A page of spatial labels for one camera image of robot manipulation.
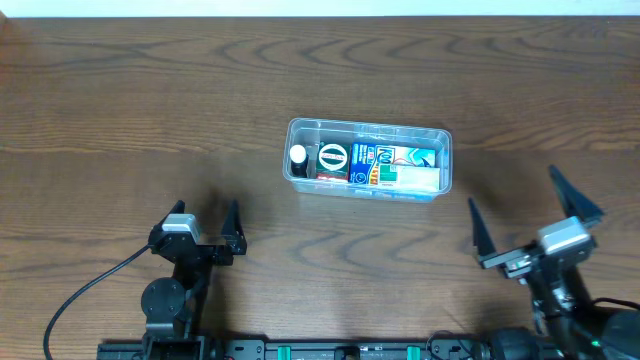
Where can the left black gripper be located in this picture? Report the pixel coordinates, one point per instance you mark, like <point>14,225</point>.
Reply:
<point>208,251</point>

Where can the clear plastic container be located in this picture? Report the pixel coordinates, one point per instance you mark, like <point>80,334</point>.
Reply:
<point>310,132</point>

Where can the red Panadol ActiFast box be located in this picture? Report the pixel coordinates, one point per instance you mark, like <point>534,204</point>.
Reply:
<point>332,178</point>

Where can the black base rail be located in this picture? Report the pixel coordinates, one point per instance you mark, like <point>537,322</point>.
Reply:
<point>247,349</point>

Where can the white green medicine box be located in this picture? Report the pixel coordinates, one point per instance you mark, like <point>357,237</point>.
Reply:
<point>408,177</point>

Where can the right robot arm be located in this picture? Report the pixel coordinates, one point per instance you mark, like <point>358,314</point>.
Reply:
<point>570,324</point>

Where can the blue Kool Fever box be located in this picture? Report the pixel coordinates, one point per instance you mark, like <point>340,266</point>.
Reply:
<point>366,159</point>

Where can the dark syrup bottle white cap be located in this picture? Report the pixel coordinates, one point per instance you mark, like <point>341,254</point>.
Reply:
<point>298,161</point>

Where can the green Zam-Buk box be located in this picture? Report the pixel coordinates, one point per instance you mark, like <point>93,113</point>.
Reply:
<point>333,158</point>

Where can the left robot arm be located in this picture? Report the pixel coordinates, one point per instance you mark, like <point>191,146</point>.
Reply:
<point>172,305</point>

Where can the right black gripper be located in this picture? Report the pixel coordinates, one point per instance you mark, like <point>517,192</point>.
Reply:
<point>516,256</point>

